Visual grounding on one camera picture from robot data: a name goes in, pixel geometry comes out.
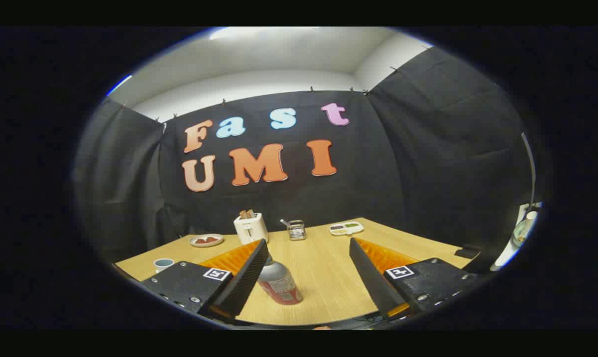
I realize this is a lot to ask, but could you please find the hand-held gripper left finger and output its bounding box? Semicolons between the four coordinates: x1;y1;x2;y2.
140;238;270;325

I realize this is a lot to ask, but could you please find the white tray with food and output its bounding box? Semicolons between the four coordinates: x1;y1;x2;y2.
329;221;364;236

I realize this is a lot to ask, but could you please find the small white plate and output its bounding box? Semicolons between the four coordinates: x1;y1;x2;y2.
188;234;225;247

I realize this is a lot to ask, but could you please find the thin metal pole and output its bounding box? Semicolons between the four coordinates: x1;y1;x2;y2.
521;132;537;209

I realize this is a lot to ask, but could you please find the wooden table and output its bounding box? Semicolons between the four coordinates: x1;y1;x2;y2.
115;217;473;326

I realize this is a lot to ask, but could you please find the silver bottle with red label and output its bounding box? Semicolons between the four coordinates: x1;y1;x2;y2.
257;255;303;305

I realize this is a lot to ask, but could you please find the black backdrop cloth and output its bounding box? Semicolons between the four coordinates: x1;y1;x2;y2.
73;47;533;273

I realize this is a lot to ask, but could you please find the white toaster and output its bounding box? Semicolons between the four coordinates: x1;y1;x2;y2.
233;213;269;245

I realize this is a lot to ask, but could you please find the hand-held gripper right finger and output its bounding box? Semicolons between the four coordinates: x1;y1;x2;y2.
349;237;478;322

